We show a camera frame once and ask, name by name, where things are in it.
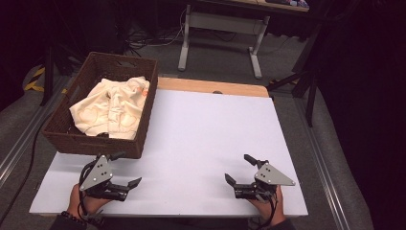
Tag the brown woven basket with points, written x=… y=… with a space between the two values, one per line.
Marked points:
x=127 y=68

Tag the white-legged wooden desk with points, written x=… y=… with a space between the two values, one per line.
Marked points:
x=223 y=22

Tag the person's left hand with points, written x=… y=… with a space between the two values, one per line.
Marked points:
x=91 y=204

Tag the white table mat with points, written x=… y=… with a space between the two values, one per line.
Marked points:
x=207 y=140

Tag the cream pants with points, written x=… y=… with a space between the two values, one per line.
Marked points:
x=108 y=108

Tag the colourful item on desk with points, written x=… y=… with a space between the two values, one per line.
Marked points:
x=295 y=3

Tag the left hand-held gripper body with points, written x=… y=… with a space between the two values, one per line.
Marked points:
x=97 y=174

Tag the black metal stand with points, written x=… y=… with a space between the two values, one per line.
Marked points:
x=49 y=73
x=306 y=83

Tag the yellow black striped tape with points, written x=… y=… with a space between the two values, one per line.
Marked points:
x=33 y=84

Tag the person's right hand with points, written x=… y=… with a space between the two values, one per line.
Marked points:
x=266 y=209

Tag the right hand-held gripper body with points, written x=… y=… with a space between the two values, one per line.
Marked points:
x=271 y=177

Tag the metal floor rail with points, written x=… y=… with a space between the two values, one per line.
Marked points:
x=325 y=172
x=28 y=132

